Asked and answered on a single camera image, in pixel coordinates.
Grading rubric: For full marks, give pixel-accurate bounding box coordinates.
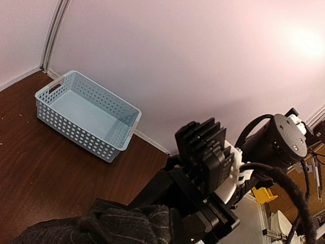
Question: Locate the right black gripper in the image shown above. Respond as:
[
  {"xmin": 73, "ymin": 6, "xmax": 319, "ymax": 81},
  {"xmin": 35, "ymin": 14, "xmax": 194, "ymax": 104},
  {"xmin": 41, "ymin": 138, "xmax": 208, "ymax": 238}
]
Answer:
[{"xmin": 129, "ymin": 156, "xmax": 240, "ymax": 243}]

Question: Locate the black pinstriped long sleeve shirt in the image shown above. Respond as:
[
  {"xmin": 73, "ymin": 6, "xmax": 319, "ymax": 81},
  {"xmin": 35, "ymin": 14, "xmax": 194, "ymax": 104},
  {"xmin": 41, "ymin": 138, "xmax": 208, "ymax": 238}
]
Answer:
[{"xmin": 11, "ymin": 198, "xmax": 191, "ymax": 243}]

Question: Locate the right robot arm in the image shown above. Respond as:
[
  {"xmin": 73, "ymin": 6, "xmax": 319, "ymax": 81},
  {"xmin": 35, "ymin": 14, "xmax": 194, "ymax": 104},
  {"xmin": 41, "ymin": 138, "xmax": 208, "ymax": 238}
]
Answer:
[{"xmin": 130, "ymin": 113, "xmax": 307, "ymax": 243}]

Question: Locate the light blue perforated plastic basket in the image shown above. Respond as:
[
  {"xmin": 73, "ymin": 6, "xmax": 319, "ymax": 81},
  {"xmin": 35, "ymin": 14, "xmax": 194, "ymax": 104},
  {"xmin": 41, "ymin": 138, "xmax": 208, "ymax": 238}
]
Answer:
[{"xmin": 35, "ymin": 71, "xmax": 142, "ymax": 163}]

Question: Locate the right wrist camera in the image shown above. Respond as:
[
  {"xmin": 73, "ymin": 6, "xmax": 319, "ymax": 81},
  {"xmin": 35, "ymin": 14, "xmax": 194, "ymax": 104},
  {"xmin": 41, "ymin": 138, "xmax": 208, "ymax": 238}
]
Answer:
[{"xmin": 175, "ymin": 117, "xmax": 252, "ymax": 204}]

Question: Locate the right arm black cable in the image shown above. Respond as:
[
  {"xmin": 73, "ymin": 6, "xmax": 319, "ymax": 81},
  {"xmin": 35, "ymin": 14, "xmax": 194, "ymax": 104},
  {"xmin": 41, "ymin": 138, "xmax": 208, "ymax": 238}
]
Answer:
[{"xmin": 237, "ymin": 114, "xmax": 319, "ymax": 244}]

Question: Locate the right aluminium corner post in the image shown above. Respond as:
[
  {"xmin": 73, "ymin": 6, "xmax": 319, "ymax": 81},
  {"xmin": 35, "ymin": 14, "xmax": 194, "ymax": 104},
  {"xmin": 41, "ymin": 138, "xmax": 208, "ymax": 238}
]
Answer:
[{"xmin": 40, "ymin": 0, "xmax": 71, "ymax": 72}]

